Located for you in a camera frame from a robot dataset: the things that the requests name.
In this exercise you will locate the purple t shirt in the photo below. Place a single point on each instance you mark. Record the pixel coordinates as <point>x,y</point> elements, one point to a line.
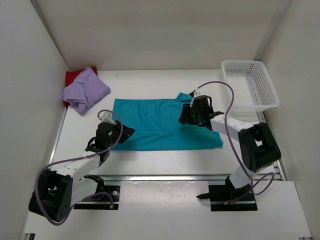
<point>85,91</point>

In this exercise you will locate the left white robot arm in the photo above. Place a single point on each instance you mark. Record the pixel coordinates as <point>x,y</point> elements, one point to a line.
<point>63,184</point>

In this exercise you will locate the red t shirt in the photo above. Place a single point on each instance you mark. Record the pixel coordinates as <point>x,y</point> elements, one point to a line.
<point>70,77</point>

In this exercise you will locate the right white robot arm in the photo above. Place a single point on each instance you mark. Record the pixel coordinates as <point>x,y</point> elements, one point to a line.
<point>258,147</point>

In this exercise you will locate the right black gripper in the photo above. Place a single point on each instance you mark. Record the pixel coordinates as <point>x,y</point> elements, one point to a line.
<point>186,114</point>

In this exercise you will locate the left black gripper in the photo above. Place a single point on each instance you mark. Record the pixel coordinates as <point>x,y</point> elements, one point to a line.
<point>122,132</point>

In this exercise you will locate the teal t shirt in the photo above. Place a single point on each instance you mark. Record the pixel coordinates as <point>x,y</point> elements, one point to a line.
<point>157,128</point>

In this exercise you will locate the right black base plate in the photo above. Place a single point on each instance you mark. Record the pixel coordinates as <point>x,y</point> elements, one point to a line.
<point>222,199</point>

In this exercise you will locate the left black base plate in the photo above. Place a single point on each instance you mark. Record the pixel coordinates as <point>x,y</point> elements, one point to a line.
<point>108,202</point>

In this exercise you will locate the aluminium rail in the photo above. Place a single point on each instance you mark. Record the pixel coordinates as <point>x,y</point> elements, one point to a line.
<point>163,178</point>

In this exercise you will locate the white plastic basket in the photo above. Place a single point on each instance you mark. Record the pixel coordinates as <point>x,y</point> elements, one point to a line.
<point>252,85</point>

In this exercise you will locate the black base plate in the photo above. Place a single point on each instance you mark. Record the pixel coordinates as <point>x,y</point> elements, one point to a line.
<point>108,202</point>
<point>222,199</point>

